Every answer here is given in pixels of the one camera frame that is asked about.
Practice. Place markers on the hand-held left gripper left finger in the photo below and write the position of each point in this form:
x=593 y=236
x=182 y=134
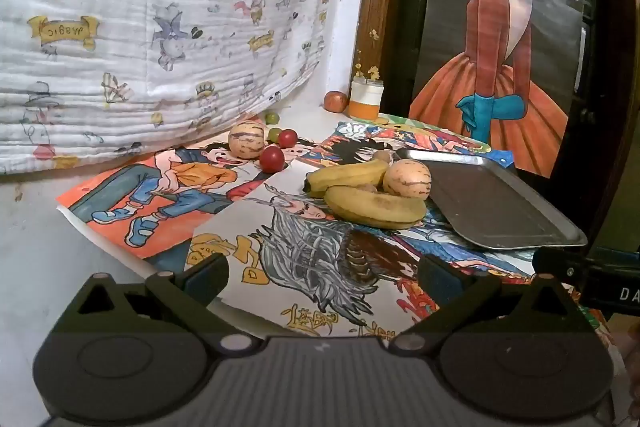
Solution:
x=205 y=276

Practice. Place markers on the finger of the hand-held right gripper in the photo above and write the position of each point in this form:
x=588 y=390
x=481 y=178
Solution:
x=557 y=263

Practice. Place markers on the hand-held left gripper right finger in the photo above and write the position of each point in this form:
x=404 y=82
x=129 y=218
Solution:
x=437 y=279

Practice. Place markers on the metal tray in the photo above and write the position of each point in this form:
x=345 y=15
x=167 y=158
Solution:
x=490 y=202

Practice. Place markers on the long yellow banana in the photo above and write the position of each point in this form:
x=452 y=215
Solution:
x=375 y=209

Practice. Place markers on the pointed striped pepino melon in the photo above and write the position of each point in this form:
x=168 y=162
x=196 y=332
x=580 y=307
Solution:
x=406 y=179

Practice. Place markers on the red cherry tomato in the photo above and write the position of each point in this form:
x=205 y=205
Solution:
x=271 y=158
x=287 y=138

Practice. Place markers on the short yellow banana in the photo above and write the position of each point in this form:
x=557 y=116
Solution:
x=345 y=177

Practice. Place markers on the round striped pepino melon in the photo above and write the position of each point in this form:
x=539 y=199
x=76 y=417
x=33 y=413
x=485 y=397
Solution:
x=246 y=139

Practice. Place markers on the green grape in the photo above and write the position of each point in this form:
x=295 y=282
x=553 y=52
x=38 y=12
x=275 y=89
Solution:
x=271 y=117
x=274 y=135

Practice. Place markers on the cartoon boys drawing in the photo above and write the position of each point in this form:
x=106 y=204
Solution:
x=165 y=187

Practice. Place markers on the grey-haired figure drawing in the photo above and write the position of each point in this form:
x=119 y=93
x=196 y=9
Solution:
x=300 y=247

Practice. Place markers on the colourful manga drawing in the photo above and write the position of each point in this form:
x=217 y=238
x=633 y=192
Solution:
x=360 y=142

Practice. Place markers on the white and orange jar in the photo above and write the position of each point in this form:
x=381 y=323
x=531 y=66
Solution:
x=365 y=99

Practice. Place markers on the small orange-red apple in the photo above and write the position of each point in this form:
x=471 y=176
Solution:
x=336 y=101

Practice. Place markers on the yellow flower sprig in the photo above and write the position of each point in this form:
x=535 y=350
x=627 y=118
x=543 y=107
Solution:
x=372 y=72

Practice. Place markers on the printed white blanket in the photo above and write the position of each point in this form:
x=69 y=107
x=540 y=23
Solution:
x=125 y=32

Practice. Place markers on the wall poster of dancing figure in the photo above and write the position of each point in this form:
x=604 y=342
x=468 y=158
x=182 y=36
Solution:
x=500 y=57

